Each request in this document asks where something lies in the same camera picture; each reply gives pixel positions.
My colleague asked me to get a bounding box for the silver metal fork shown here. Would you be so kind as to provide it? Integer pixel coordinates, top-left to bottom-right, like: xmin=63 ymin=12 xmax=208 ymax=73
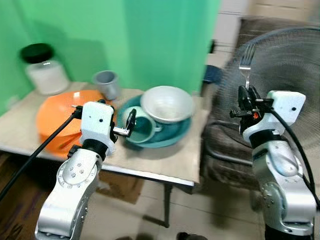
xmin=238 ymin=44 xmax=257 ymax=92

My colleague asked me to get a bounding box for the teal mug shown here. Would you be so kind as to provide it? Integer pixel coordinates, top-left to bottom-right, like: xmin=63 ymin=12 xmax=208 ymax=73
xmin=122 ymin=106 xmax=164 ymax=145

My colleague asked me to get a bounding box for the grey cup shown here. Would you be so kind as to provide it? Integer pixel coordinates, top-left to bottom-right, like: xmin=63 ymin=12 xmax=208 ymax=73
xmin=92 ymin=70 xmax=121 ymax=101

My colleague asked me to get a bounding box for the dark blue object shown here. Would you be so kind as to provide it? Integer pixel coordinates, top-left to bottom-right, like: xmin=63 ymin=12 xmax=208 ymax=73
xmin=202 ymin=64 xmax=224 ymax=86

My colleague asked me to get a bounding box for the white bowl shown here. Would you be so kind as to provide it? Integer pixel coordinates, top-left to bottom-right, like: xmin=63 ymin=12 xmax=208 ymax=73
xmin=140 ymin=86 xmax=196 ymax=125

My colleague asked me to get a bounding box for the teal plate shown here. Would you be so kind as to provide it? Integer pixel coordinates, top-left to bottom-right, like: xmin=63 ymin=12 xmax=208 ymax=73
xmin=117 ymin=94 xmax=196 ymax=149

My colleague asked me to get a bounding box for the black electric fan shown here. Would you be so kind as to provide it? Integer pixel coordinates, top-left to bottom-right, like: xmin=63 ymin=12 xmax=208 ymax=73
xmin=214 ymin=26 xmax=320 ymax=153

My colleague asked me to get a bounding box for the orange plate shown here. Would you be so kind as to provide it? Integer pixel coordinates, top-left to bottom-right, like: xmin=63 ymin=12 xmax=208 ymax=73
xmin=35 ymin=89 xmax=119 ymax=154

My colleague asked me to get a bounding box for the brown cardboard box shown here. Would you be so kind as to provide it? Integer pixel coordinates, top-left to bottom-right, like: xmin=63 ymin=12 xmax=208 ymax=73
xmin=94 ymin=169 xmax=146 ymax=205

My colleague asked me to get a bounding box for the green backdrop cloth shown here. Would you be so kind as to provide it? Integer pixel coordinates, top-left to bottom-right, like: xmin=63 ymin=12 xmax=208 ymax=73
xmin=0 ymin=0 xmax=222 ymax=117

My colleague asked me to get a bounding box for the glass jar with black lid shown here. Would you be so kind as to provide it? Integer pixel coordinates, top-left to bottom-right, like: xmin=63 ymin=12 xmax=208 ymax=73
xmin=19 ymin=43 xmax=71 ymax=96

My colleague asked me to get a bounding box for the metal table leg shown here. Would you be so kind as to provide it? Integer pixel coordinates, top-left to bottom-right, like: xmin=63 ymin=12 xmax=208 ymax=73
xmin=162 ymin=183 xmax=174 ymax=229

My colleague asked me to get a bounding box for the black robot foot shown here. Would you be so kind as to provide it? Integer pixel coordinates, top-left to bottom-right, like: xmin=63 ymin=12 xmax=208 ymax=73
xmin=176 ymin=231 xmax=208 ymax=240

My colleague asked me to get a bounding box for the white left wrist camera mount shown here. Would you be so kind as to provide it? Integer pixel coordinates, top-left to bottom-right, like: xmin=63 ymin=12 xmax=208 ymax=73
xmin=79 ymin=101 xmax=115 ymax=151

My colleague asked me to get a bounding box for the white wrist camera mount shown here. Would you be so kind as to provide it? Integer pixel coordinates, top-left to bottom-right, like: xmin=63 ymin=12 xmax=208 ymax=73
xmin=79 ymin=101 xmax=115 ymax=151
xmin=242 ymin=91 xmax=307 ymax=143

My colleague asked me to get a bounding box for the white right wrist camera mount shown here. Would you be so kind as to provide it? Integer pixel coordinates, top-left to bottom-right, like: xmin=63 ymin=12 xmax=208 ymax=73
xmin=242 ymin=91 xmax=307 ymax=143

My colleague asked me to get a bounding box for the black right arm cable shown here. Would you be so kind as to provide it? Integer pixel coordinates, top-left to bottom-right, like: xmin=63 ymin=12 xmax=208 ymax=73
xmin=264 ymin=107 xmax=320 ymax=208

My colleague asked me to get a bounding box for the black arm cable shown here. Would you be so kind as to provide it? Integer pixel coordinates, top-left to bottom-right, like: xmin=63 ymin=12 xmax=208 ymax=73
xmin=0 ymin=107 xmax=84 ymax=203
xmin=264 ymin=107 xmax=320 ymax=208

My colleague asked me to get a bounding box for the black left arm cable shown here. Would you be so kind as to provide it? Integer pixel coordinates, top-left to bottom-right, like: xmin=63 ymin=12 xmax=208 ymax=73
xmin=0 ymin=107 xmax=84 ymax=203

